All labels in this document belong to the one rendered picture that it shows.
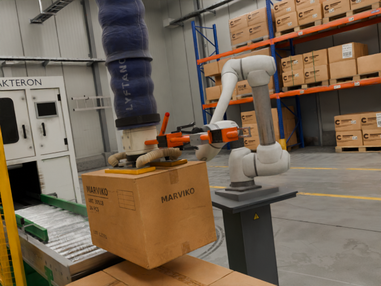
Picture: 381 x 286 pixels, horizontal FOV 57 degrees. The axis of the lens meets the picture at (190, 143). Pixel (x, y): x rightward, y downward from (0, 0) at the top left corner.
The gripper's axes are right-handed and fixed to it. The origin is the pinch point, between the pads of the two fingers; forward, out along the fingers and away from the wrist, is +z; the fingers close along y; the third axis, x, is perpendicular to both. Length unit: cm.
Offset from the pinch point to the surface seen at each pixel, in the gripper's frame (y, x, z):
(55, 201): 58, 240, -20
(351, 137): 83, 258, -701
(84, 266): 63, 55, 27
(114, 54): -42.7, 22.9, 10.0
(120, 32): -52, 19, 7
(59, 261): 61, 70, 35
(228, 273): 66, -9, -16
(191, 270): 66, 8, -7
